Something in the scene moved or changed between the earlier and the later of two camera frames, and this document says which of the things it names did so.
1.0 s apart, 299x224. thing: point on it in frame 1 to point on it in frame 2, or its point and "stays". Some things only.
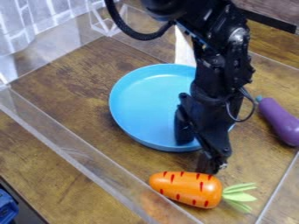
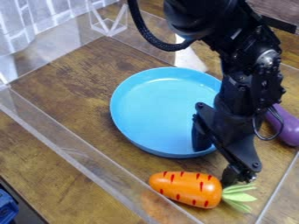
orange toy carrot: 200,190 stays
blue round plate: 143,104 stays
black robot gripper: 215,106 to 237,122
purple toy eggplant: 278,120 stays
